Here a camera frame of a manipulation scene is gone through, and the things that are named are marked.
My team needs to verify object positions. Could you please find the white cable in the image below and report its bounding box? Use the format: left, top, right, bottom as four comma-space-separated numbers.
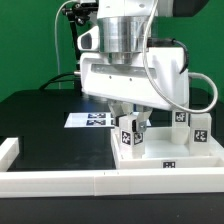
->
54, 0, 79, 89

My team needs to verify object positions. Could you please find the black cable bundle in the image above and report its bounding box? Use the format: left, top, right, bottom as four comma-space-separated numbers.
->
38, 71, 83, 91

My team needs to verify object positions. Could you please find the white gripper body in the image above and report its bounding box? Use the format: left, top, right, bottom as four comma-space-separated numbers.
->
80, 47, 189, 110

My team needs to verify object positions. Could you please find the white U-shaped obstacle fence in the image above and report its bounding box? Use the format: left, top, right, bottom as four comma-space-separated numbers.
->
0, 138, 224, 198

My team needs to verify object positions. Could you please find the white square table top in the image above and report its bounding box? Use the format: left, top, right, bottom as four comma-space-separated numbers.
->
111, 127, 224, 169

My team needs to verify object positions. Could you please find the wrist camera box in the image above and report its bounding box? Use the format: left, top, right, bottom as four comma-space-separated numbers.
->
77, 26, 100, 51

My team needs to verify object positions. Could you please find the white marker sheet with tags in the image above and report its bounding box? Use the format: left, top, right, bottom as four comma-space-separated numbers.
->
64, 112, 113, 128

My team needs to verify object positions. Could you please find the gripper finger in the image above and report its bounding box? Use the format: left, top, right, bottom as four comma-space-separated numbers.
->
132, 107, 153, 133
108, 100, 132, 126

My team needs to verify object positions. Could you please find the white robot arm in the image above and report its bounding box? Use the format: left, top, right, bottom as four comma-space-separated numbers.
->
78, 0, 209, 133

